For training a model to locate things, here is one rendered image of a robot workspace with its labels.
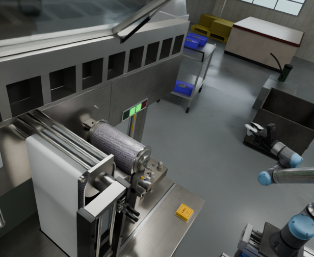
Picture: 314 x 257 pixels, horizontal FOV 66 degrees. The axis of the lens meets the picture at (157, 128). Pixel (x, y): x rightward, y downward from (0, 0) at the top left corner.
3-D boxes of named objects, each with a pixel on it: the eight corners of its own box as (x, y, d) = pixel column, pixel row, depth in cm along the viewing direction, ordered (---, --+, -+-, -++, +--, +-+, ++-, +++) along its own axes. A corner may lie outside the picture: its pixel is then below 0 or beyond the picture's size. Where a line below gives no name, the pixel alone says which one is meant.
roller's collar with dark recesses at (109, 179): (105, 201, 80) (106, 188, 76) (92, 190, 82) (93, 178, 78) (118, 189, 85) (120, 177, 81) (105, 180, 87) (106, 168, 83)
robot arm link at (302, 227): (276, 232, 129) (288, 217, 121) (289, 222, 136) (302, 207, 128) (296, 253, 121) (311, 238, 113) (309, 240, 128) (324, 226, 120)
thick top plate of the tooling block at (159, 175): (150, 191, 128) (152, 184, 124) (95, 154, 142) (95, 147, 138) (165, 175, 140) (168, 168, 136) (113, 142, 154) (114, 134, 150)
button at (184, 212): (186, 222, 126) (187, 219, 124) (175, 214, 128) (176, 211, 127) (192, 212, 131) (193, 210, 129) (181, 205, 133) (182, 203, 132)
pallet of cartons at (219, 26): (235, 39, 844) (240, 24, 815) (227, 43, 775) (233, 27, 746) (200, 27, 887) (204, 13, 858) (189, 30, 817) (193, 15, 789)
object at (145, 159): (151, 152, 104) (150, 162, 110) (147, 150, 105) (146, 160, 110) (140, 163, 100) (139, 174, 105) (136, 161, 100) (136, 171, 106)
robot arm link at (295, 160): (290, 172, 131) (299, 160, 126) (273, 158, 138) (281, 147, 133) (298, 168, 135) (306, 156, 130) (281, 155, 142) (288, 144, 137)
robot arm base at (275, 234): (297, 243, 137) (307, 234, 131) (295, 266, 126) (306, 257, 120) (271, 228, 142) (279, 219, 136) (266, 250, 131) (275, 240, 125)
